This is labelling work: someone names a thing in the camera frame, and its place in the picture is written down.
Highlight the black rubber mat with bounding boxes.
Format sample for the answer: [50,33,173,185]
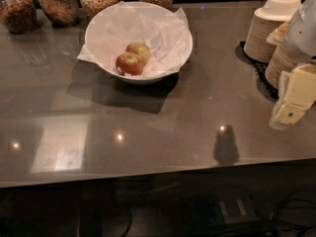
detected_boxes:
[239,41,278,103]

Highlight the rear stack of paper bowls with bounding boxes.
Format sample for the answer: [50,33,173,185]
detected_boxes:
[244,0,301,63]

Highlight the red front apple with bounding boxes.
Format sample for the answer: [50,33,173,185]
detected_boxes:
[116,52,144,76]

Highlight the leftmost glass cereal jar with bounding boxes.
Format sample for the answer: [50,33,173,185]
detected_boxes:
[0,0,38,34]

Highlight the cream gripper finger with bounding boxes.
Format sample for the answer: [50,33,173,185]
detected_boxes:
[270,71,307,126]

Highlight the white paper liner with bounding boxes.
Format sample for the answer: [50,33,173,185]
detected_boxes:
[76,0,192,79]

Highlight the black cables under table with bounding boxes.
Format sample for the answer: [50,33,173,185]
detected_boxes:
[184,190,316,237]

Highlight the yellow-red back apple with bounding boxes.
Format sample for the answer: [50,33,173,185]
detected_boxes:
[125,42,150,65]

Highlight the white ceramic bowl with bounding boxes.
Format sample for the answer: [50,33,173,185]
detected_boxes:
[84,1,194,86]

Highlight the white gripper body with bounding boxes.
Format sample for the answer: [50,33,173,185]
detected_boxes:
[284,63,316,111]

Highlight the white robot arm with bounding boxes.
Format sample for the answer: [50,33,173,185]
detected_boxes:
[270,0,316,129]

